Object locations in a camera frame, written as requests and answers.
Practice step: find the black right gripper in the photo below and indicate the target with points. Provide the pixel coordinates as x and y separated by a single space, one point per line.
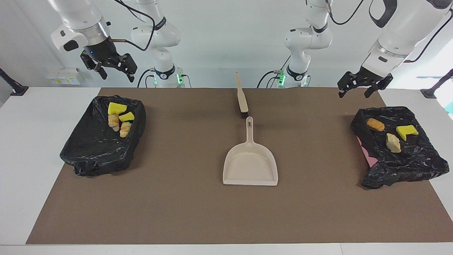
103 53

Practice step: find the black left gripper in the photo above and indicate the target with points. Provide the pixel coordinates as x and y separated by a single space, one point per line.
373 78

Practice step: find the brown cork-like sponge chunk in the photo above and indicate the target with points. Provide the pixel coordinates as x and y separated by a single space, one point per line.
375 124

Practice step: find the yellow sponge wedge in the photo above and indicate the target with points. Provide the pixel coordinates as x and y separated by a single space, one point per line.
116 108

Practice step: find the green and yellow sponge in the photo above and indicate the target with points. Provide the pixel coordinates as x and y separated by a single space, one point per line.
126 116

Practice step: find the notched yellow sponge piece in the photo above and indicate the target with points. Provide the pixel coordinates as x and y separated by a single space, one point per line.
406 131

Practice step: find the orange striped sponge chunk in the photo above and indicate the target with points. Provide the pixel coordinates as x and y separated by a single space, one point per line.
393 143

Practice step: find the beige brush black bristles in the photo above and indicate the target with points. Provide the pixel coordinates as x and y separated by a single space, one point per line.
242 99

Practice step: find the beige plastic dustpan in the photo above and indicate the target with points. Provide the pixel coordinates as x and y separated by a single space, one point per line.
249 166

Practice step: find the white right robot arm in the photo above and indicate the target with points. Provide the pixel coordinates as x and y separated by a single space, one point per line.
81 17

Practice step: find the pink plastic bin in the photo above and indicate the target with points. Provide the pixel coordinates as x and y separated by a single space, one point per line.
370 157

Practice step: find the black plastic trash bag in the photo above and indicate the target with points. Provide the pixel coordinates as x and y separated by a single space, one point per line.
95 148
400 166

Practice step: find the black clamp stand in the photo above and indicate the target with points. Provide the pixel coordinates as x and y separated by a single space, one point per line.
430 92
16 89

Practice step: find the teal object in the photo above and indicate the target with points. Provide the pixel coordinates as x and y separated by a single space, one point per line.
450 108

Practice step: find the brown table mat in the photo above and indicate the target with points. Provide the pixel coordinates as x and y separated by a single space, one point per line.
212 212

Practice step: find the white wall outlet box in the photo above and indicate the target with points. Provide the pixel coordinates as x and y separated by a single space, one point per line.
63 76

